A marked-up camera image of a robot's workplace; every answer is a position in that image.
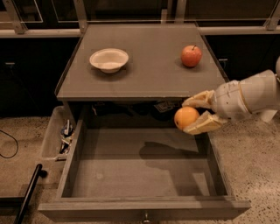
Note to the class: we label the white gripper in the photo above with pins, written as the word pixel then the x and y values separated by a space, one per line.
pixel 228 100

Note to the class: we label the orange fruit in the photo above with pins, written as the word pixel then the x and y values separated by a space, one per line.
pixel 185 116

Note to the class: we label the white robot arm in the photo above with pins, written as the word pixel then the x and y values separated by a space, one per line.
pixel 261 93

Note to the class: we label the open grey top drawer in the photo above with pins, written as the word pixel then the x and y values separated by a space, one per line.
pixel 135 168

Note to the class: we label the red apple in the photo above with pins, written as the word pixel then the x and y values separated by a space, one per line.
pixel 191 56

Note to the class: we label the grey cabinet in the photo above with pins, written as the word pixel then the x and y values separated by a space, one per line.
pixel 147 91

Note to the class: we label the white paper bowl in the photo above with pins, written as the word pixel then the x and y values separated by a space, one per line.
pixel 109 60

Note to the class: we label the clutter inside plastic bin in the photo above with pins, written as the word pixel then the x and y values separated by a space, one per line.
pixel 66 136

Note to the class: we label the black bar handle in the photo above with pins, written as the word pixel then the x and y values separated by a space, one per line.
pixel 28 194

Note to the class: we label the metal railing frame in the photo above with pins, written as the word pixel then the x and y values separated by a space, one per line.
pixel 70 18

